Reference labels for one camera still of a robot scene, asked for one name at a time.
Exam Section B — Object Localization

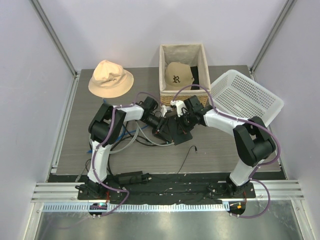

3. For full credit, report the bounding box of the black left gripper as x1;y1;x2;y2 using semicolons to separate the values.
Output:
142;115;173;143

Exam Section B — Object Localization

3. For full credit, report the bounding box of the dark grey network switch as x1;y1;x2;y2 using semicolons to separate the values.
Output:
168;115;193;146

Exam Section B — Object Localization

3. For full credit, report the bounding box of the grey ethernet cable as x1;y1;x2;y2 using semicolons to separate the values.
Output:
107;122;173;154

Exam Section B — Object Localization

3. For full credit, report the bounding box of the black power cable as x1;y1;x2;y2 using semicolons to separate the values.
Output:
107;145;199;181

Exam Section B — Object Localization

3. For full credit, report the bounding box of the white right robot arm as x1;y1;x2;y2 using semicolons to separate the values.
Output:
169;95;276;198

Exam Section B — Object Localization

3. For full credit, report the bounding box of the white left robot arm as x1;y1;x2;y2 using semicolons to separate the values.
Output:
83;96;159;200

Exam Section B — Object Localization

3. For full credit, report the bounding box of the tan baseball cap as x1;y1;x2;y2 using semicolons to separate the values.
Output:
164;62;193;91

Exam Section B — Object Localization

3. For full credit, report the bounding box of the white perforated plastic basket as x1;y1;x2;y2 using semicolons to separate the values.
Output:
210;69;284;126

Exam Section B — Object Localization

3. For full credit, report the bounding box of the black cloth in basket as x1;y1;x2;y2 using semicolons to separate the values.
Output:
190;66;199;85

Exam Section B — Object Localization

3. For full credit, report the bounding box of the beige bucket hat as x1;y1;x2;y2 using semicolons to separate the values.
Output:
88;60;134;99

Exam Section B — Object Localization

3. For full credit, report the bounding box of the wicker basket with liner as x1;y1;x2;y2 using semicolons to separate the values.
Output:
159;43;211;106

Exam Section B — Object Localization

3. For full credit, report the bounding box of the black power adapter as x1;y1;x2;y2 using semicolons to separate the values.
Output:
116;171;149;185

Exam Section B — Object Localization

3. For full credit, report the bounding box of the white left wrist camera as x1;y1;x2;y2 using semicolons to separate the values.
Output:
160;105;173;117

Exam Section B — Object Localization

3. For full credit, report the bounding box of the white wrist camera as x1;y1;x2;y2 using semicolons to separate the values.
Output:
160;105;173;117
170;100;188;117

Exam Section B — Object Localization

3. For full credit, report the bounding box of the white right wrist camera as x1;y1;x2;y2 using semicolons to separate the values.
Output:
170;100;188;117

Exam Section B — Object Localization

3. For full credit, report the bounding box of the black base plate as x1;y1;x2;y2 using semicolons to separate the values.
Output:
47;172;288;201

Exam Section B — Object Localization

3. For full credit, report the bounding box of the aluminium frame rail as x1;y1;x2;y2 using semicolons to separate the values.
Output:
31;180;304;215

